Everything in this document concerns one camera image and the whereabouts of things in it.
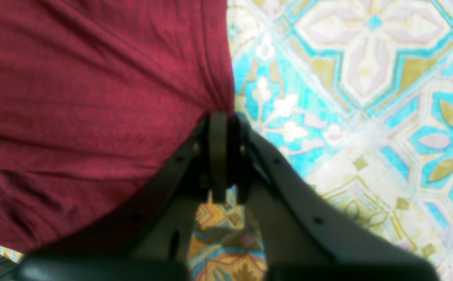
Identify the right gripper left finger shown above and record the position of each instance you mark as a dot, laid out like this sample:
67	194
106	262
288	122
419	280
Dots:
146	238

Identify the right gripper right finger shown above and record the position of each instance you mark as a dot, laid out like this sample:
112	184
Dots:
304	237

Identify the maroon t-shirt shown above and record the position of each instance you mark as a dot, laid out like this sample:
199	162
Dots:
95	96

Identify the patterned tablecloth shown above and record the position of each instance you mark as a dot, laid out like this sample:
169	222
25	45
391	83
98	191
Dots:
357	96

